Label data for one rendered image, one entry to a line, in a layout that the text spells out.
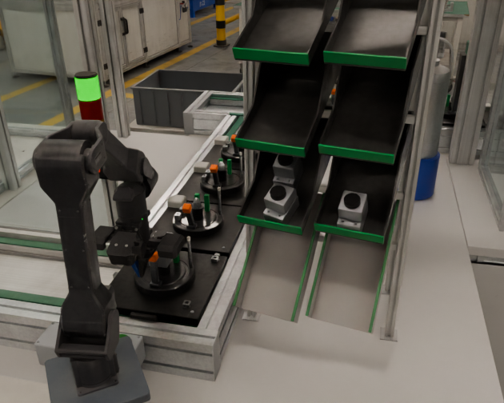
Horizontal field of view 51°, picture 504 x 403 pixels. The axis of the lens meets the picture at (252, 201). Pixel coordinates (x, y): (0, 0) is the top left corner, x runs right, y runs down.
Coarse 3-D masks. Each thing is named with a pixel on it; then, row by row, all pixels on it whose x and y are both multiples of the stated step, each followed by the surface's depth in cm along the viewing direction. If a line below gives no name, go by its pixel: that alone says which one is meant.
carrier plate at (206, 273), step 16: (192, 256) 133; (208, 256) 133; (224, 256) 133; (128, 272) 127; (208, 272) 127; (128, 288) 122; (192, 288) 121; (208, 288) 121; (128, 304) 117; (144, 304) 116; (160, 304) 116; (176, 304) 116; (192, 304) 116; (160, 320) 115; (176, 320) 114; (192, 320) 112
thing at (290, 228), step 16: (320, 128) 116; (272, 160) 113; (304, 160) 111; (320, 160) 103; (256, 176) 108; (272, 176) 110; (304, 176) 109; (320, 176) 105; (256, 192) 108; (304, 192) 106; (240, 208) 104; (256, 208) 106; (304, 208) 104; (256, 224) 103; (272, 224) 100; (288, 224) 102; (304, 224) 100
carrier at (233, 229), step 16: (176, 208) 154; (192, 208) 143; (208, 208) 148; (224, 208) 154; (160, 224) 147; (176, 224) 143; (208, 224) 142; (224, 224) 146; (240, 224) 146; (192, 240) 139; (208, 240) 139; (224, 240) 139
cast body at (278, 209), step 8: (280, 184) 100; (272, 192) 98; (280, 192) 98; (288, 192) 99; (296, 192) 105; (264, 200) 99; (272, 200) 98; (280, 200) 98; (288, 200) 98; (296, 200) 102; (272, 208) 100; (280, 208) 98; (288, 208) 100; (296, 208) 103; (264, 216) 101; (272, 216) 100; (280, 216) 100; (288, 216) 101
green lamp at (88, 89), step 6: (90, 78) 116; (96, 78) 117; (78, 84) 116; (84, 84) 116; (90, 84) 116; (96, 84) 117; (78, 90) 117; (84, 90) 116; (90, 90) 117; (96, 90) 118; (78, 96) 118; (84, 96) 117; (90, 96) 117; (96, 96) 118
